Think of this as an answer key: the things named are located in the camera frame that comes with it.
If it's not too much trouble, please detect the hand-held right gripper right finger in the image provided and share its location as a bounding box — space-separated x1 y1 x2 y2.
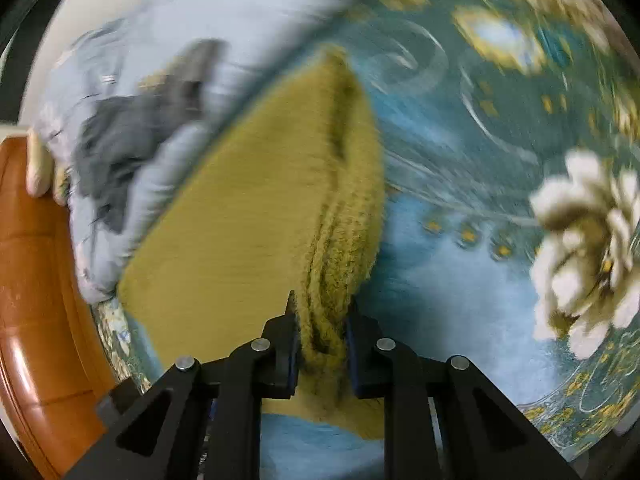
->
345 300 582 480

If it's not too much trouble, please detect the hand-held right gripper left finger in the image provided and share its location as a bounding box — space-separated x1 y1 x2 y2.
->
64 290 302 480

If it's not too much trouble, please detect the olive green fuzzy garment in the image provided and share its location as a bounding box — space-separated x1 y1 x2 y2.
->
117 45 387 442

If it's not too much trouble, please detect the teal floral bedsheet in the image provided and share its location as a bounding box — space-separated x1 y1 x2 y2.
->
92 0 640 467

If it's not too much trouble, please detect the light blue daisy quilt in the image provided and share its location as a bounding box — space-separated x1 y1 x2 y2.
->
36 0 451 307

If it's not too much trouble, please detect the wooden headboard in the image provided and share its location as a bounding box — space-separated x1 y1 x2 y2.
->
0 135 151 480

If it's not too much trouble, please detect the grey garment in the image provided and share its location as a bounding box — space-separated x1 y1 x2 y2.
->
72 39 227 235

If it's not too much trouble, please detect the yellow floral pillow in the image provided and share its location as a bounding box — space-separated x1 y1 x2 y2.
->
26 127 52 197
52 164 72 207

